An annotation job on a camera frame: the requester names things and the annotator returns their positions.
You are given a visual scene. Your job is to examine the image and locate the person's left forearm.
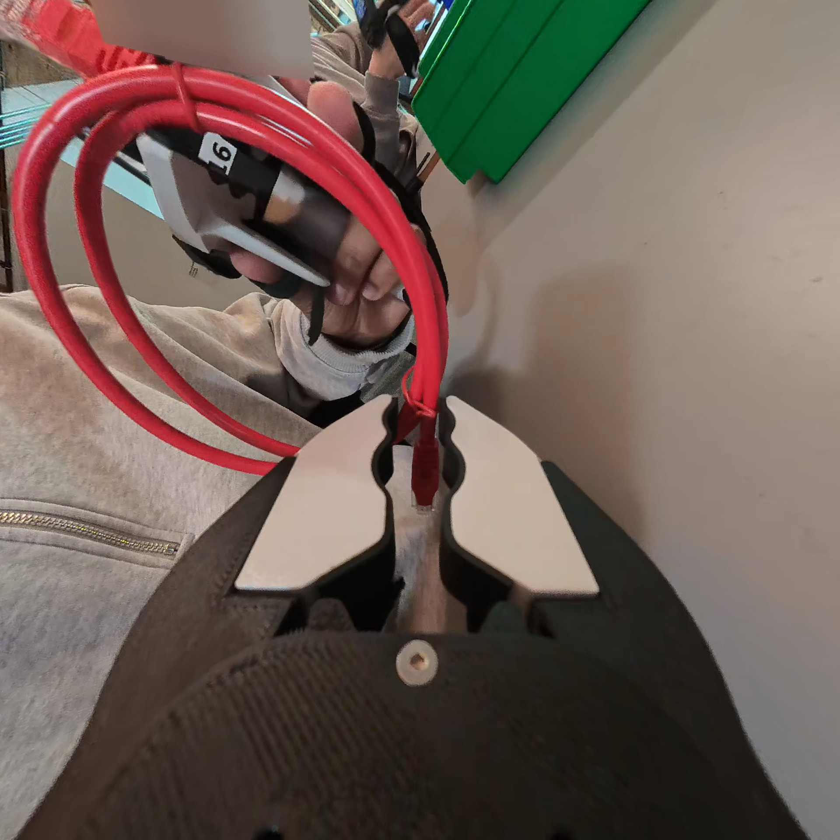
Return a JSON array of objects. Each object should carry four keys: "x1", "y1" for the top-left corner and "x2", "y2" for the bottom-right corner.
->
[{"x1": 223, "y1": 292, "x2": 417, "y2": 403}]

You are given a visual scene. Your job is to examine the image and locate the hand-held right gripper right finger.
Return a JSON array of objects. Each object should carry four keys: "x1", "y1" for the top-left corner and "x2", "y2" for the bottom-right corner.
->
[{"x1": 438, "y1": 395, "x2": 600, "y2": 634}]

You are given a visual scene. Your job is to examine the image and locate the person's left hand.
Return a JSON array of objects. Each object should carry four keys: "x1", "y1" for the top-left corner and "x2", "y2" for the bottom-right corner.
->
[{"x1": 233, "y1": 79, "x2": 431, "y2": 349}]

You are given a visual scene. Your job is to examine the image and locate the green plastic bin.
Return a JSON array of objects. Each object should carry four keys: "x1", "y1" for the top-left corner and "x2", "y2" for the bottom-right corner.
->
[{"x1": 410, "y1": 0, "x2": 654, "y2": 185}]

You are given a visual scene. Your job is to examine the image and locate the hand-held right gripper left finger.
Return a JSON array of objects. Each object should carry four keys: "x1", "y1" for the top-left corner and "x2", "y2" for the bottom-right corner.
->
[{"x1": 234, "y1": 394, "x2": 406, "y2": 634}]

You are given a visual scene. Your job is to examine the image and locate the red network cable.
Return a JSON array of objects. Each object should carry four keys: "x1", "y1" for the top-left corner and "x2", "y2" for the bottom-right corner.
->
[{"x1": 12, "y1": 62, "x2": 454, "y2": 513}]

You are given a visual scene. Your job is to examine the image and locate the person's grey hoodie torso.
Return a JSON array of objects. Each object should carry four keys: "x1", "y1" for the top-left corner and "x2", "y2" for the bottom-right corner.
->
[{"x1": 0, "y1": 283, "x2": 329, "y2": 840}]

